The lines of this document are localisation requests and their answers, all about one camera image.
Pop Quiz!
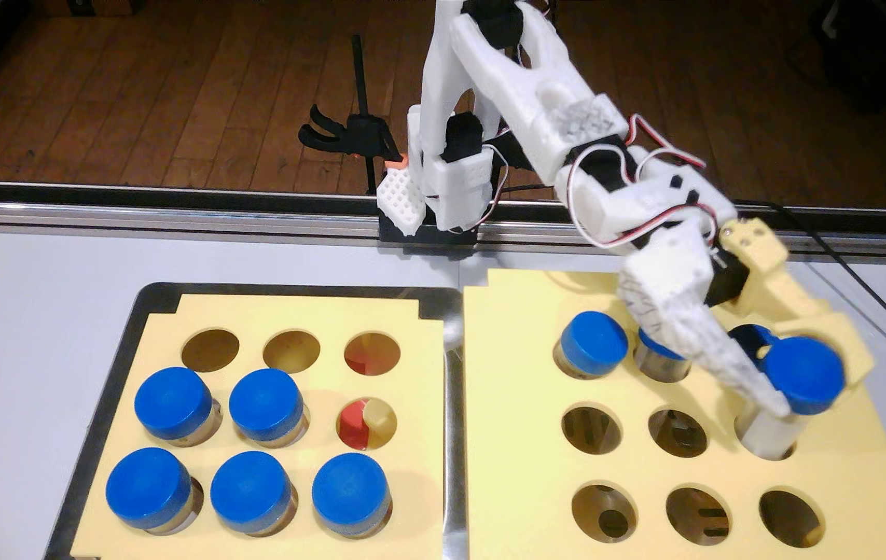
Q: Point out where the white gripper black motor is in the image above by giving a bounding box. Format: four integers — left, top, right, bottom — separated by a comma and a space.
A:
616, 216, 876, 418

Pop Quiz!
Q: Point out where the blue-capped test tube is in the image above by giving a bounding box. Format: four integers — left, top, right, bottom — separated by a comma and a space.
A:
134, 366, 224, 447
553, 311, 629, 381
735, 336, 847, 461
311, 453, 393, 540
210, 450, 298, 538
727, 324, 780, 367
633, 327, 693, 384
105, 445, 205, 536
228, 369, 310, 449

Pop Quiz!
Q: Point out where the yellow foam tube rack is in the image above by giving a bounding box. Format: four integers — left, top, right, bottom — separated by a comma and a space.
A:
462, 268, 886, 560
70, 294, 448, 560

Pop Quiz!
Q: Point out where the black bag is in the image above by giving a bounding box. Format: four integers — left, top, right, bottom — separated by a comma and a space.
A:
784, 0, 886, 114

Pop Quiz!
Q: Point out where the red rack under foam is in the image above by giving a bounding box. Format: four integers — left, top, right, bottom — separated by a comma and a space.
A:
338, 342, 401, 451

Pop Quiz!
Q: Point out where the steel tray with black rim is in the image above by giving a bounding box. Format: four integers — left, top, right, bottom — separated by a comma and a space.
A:
42, 282, 469, 560

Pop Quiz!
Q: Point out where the black cable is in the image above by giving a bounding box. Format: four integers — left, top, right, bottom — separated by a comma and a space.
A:
731, 198, 886, 370

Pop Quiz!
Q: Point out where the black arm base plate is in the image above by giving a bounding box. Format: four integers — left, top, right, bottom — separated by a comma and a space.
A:
378, 212, 480, 258

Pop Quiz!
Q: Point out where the aluminium table edge rail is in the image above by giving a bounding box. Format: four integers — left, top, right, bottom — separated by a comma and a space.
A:
0, 179, 886, 259

